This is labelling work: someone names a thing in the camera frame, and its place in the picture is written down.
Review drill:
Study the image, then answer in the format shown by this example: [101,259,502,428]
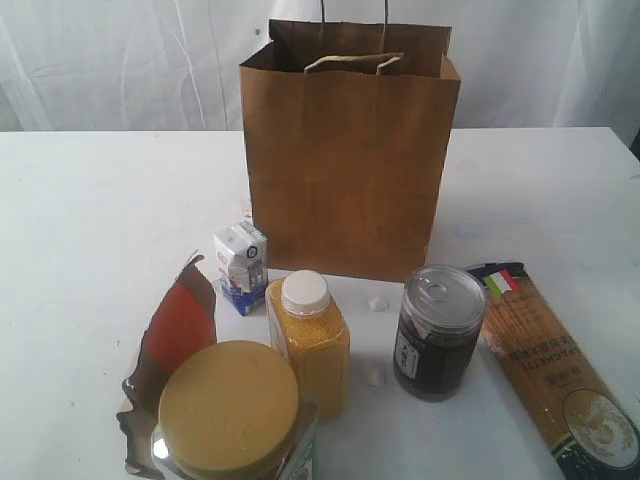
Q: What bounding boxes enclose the yellow millet bottle white cap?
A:
[265,270,350,422]

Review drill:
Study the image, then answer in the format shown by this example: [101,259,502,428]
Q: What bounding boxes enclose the brown paper bag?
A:
[240,19,461,282]

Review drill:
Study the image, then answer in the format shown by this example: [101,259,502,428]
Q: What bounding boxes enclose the dark jar with metal lid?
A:
[393,265,487,401]

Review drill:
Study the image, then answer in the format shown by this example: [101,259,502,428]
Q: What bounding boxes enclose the brown and red snack pouch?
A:
[116,254,217,479]

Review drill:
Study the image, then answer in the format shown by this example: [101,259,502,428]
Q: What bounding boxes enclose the clear jar with gold lid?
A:
[151,340,318,479]

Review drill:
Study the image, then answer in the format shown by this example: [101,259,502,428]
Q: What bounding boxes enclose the small white milk carton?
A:
[214,221,269,316]

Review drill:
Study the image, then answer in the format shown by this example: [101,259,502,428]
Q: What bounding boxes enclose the white paper ball upper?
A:
[368,295,390,312]

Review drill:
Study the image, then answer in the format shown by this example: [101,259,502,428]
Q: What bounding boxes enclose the white paper ball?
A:
[368,295,390,312]
[363,366,385,387]

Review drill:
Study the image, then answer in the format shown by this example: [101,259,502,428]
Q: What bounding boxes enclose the white paper ball lower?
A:
[363,366,385,387]

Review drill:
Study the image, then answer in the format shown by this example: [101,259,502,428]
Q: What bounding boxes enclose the white curtain backdrop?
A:
[1,1,639,142]

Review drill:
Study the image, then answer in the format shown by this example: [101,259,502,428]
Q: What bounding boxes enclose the spaghetti packet with Italian flag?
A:
[469,262,639,479]

